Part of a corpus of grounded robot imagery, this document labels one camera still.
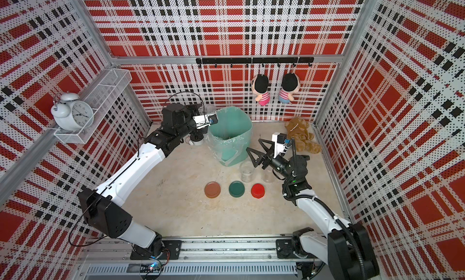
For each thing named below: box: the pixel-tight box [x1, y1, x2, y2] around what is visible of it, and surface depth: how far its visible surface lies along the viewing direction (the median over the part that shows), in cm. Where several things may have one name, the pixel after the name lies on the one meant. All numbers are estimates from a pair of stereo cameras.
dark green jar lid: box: [228, 180, 246, 199], surface depth 92 cm
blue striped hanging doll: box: [278, 72, 301, 104], surface depth 96 cm
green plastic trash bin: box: [207, 106, 253, 167], surface depth 88 cm
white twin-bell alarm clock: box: [50, 92, 95, 131], surface depth 63 cm
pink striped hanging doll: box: [251, 73, 271, 107], surface depth 97 cm
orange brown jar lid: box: [204, 181, 221, 199], surface depth 92 cm
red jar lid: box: [250, 183, 266, 199], surface depth 92 cm
